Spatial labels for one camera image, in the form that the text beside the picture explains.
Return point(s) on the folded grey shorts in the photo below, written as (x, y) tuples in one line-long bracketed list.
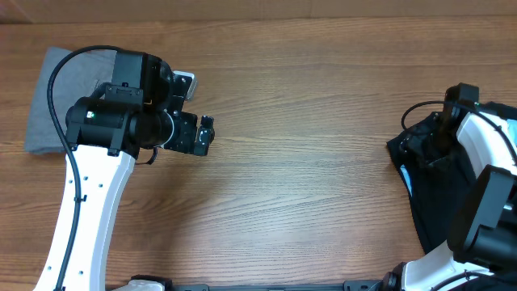
[(78, 78)]

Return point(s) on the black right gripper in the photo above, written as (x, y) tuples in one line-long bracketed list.
[(413, 142)]

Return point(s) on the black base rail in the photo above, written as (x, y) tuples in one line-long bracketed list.
[(144, 282)]

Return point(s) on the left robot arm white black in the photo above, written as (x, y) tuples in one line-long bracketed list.
[(141, 107)]

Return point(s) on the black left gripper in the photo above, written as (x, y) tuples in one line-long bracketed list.
[(204, 135)]

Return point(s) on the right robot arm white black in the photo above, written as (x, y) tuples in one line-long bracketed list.
[(479, 252)]

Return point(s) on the light blue garment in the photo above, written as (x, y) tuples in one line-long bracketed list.
[(483, 145)]

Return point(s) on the black t-shirt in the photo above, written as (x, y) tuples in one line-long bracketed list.
[(438, 192)]

